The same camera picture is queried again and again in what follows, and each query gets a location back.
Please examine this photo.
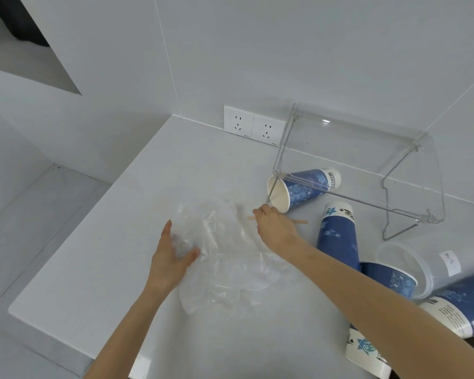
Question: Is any wooden stir stick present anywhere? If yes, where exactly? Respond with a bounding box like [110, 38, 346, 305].
[248, 215, 309, 225]

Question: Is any clear acrylic dispenser box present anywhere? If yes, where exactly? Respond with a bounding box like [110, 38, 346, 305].
[265, 103, 446, 241]

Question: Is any person's right forearm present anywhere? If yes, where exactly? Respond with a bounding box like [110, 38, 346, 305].
[274, 238, 474, 379]

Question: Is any person's right hand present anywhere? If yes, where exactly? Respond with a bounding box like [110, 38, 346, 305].
[253, 204, 305, 256]

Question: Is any blue patterned paper cup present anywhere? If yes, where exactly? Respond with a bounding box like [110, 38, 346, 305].
[419, 268, 474, 339]
[345, 327, 392, 379]
[359, 262, 418, 301]
[317, 202, 361, 273]
[266, 168, 342, 214]

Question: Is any person's left hand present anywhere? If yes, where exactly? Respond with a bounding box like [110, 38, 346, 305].
[144, 220, 201, 297]

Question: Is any clear plastic bag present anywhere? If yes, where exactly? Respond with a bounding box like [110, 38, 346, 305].
[170, 196, 298, 317]

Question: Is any person's left forearm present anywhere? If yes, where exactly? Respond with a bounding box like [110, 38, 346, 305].
[83, 286, 182, 379]

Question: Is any clear round plastic container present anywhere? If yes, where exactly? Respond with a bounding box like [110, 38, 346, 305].
[375, 241, 471, 301]

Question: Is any white wall socket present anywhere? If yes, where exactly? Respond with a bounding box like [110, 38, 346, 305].
[224, 106, 255, 136]
[251, 113, 286, 147]

